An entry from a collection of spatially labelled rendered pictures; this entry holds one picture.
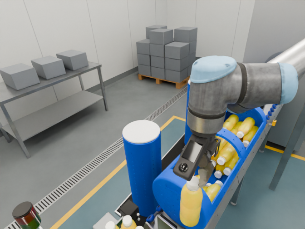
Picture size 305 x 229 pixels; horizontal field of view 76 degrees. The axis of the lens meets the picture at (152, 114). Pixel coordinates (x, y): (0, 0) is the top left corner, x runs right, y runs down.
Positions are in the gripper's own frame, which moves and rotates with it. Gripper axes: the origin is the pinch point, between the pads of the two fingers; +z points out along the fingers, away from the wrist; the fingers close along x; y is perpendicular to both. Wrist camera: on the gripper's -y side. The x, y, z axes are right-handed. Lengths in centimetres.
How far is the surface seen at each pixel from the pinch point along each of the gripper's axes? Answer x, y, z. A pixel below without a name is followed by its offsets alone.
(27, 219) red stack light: 44, -37, 18
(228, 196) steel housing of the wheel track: -4, 44, 52
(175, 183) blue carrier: 10.6, 7.8, 16.7
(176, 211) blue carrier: 9.6, 8.0, 35.3
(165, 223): 10.3, 0.6, 35.1
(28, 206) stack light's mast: 46, -34, 15
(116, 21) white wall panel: 358, 286, 1
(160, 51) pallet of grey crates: 247, 309, 57
